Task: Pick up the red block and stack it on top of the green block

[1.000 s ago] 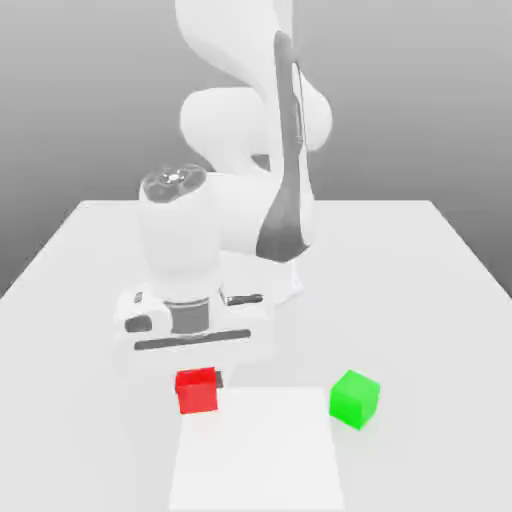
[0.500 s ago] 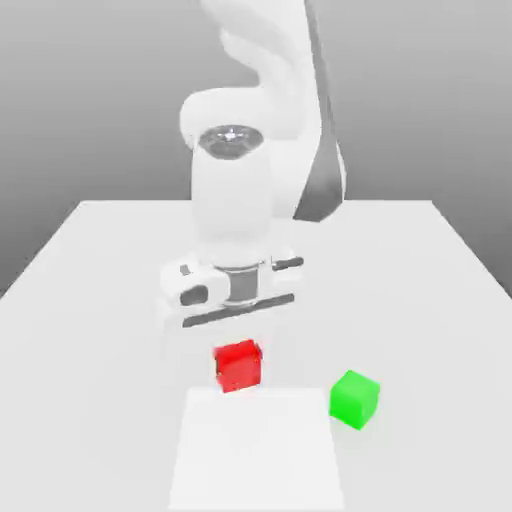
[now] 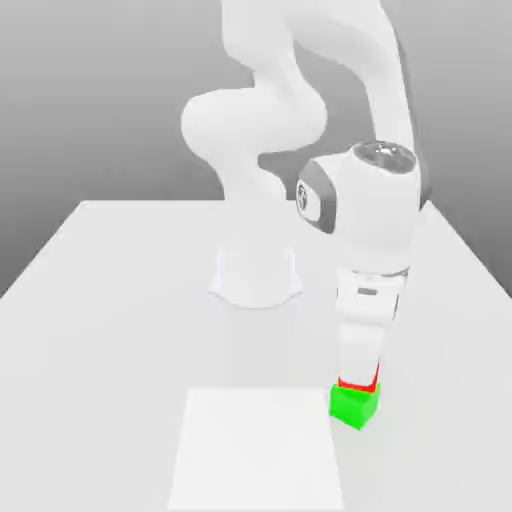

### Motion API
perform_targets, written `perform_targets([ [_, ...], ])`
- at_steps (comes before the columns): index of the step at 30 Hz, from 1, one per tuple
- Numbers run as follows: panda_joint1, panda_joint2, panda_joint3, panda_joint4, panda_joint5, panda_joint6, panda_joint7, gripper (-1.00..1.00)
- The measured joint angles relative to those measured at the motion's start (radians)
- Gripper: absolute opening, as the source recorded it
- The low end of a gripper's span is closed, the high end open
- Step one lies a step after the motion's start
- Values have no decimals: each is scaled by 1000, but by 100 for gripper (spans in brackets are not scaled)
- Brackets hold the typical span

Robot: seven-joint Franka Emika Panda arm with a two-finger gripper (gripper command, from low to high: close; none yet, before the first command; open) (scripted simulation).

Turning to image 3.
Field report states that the small green cube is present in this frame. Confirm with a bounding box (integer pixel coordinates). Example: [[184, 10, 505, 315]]
[[328, 382, 381, 432]]

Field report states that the small red cube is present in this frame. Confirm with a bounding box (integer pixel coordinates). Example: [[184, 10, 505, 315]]
[[336, 359, 382, 396]]

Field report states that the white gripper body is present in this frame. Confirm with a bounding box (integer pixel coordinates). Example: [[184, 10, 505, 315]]
[[338, 319, 387, 388]]

